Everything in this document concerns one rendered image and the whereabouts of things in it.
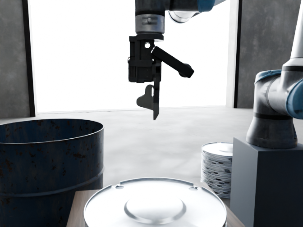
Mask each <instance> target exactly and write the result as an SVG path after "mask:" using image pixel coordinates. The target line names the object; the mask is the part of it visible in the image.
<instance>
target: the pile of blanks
mask: <svg viewBox="0 0 303 227"><path fill-rule="evenodd" d="M201 167H202V169H201V182H205V183H206V184H207V185H208V186H209V187H210V188H211V189H212V190H213V191H214V192H215V193H216V195H217V196H218V197H220V198H225V199H230V193H231V174H232V157H223V156H217V155H213V154H209V153H207V152H205V151H203V150H202V161H201Z"/></svg>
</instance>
